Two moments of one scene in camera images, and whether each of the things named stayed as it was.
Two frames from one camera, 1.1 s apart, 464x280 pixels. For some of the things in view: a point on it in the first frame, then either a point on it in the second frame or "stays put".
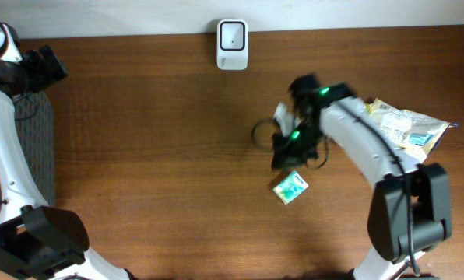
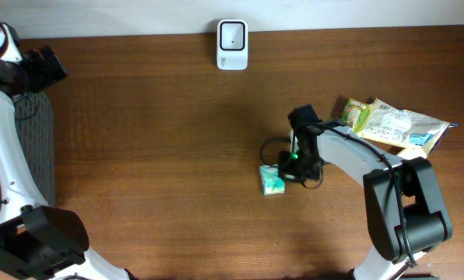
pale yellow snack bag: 417,133 stays put
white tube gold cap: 418,155 stays put
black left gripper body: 37,74 stays put
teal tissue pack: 290,187 to 272,183
